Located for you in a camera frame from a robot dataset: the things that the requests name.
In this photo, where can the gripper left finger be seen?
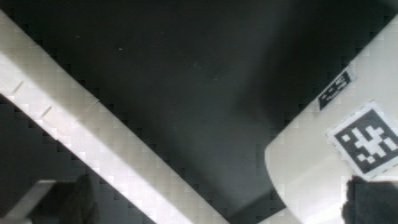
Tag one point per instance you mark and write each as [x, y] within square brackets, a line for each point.
[58, 203]

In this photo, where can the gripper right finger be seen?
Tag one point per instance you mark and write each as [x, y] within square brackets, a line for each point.
[370, 206]

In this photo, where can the white lamp shade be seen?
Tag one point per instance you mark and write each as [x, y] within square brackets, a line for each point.
[338, 143]

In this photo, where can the white frame wall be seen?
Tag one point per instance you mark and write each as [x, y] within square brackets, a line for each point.
[82, 125]

